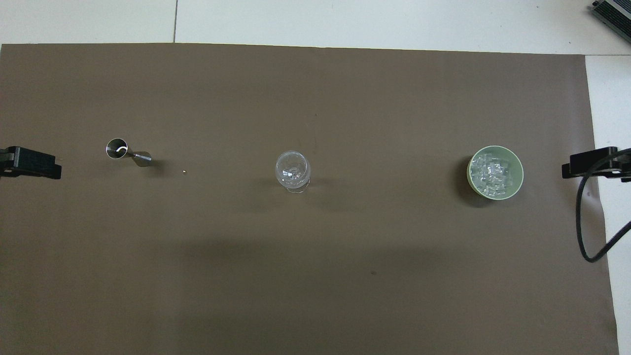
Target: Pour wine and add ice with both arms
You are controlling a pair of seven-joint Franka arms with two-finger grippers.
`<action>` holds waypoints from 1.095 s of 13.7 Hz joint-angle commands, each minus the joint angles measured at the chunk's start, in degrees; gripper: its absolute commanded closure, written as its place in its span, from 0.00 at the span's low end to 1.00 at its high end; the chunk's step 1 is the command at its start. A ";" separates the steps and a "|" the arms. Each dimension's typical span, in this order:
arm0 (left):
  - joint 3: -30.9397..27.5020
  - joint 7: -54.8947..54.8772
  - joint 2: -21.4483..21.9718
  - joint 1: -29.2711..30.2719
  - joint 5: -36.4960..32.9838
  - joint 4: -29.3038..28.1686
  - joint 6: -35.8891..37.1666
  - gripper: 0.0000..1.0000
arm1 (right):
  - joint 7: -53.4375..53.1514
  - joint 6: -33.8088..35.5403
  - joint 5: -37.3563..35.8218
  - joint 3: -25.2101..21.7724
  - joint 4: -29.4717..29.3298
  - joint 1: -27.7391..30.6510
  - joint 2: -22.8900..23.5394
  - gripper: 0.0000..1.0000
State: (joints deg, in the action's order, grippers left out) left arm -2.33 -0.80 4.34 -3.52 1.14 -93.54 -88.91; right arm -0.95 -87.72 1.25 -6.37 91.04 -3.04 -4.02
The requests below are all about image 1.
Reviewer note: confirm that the clear ice cubes pile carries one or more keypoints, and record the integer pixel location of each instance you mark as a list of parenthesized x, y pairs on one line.
[(490, 173)]

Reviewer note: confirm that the clear wine glass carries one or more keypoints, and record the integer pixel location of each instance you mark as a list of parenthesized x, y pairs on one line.
[(293, 170)]

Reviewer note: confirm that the steel double jigger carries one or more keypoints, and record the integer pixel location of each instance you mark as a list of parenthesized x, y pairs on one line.
[(117, 149)]

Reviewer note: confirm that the grey ribbed metal device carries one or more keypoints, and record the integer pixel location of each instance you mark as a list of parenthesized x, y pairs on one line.
[(616, 14)]

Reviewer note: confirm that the black stand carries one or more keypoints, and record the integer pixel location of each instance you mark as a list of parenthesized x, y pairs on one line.
[(30, 161), (586, 165)]

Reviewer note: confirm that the green bowl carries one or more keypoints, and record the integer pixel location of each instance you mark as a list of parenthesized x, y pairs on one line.
[(517, 170)]

